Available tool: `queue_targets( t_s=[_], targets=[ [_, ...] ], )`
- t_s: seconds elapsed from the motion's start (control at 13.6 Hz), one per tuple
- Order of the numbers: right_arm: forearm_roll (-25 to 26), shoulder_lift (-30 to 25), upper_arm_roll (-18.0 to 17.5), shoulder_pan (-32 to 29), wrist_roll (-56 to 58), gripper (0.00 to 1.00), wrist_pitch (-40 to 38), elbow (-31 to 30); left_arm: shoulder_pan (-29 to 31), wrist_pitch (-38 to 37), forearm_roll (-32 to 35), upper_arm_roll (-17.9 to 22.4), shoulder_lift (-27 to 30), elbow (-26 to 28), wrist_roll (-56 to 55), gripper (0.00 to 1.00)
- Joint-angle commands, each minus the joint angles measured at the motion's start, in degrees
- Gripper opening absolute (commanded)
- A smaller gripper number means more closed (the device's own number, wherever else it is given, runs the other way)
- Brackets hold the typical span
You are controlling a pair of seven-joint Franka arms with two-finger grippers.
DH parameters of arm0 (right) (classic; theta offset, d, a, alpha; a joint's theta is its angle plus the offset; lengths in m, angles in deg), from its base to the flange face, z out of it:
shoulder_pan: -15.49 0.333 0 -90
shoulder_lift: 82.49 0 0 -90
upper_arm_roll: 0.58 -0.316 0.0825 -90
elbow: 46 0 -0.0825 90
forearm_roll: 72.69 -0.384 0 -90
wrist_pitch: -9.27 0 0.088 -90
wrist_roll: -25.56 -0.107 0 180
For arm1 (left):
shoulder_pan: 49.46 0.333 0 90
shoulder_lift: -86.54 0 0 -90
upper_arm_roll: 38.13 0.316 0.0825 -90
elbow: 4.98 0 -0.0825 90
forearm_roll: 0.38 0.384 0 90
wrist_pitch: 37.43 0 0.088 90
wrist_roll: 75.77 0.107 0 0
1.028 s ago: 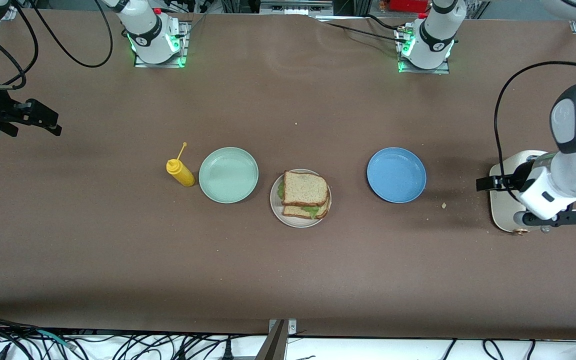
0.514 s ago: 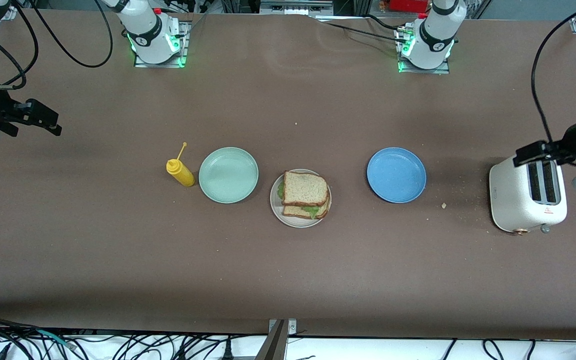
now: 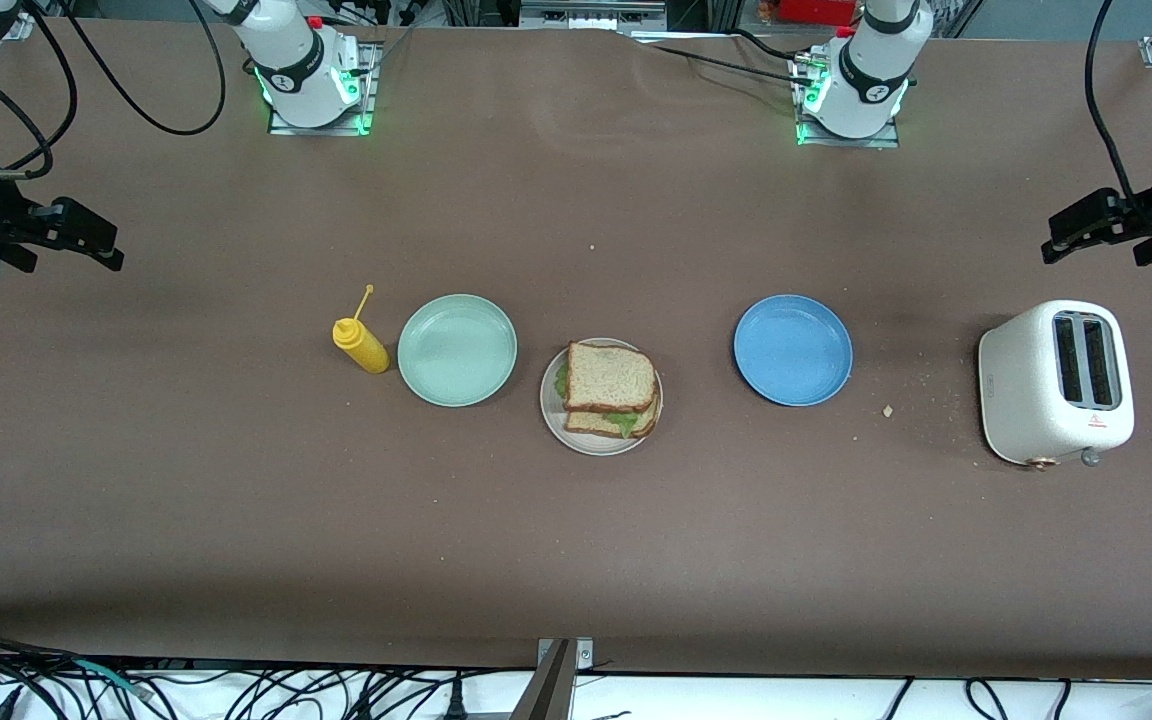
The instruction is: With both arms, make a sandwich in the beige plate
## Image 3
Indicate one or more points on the grey metal table bracket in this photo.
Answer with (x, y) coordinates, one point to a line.
(551, 690)

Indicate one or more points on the mint green plate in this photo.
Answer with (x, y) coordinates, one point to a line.
(456, 350)

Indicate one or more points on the yellow mustard squeeze bottle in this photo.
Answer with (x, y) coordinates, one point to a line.
(361, 345)

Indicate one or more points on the white toaster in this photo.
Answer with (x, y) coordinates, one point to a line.
(1021, 400)

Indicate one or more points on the brown bread slice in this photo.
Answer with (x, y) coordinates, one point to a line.
(611, 378)
(586, 422)

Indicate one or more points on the green lettuce leaf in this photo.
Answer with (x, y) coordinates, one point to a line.
(626, 420)

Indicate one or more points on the beige plate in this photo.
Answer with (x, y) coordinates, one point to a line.
(586, 442)

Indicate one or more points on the red background object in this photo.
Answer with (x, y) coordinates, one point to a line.
(811, 10)

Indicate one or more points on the grey background box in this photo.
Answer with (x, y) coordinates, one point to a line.
(591, 12)

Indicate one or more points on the blue plate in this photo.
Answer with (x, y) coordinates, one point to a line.
(793, 350)

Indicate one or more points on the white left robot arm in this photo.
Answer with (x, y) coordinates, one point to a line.
(871, 70)

